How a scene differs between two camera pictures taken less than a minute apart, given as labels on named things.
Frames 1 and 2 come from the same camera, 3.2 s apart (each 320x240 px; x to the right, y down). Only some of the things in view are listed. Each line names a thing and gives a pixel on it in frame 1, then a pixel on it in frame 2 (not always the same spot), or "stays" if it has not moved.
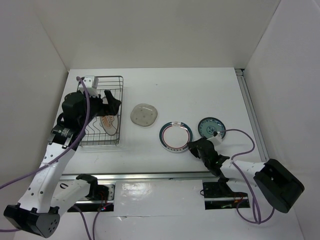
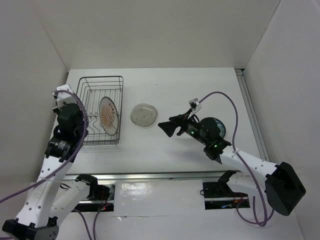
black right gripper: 192,146 -> 169,127
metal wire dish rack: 106,129 stays
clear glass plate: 143,114 stays
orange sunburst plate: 110,123 stays
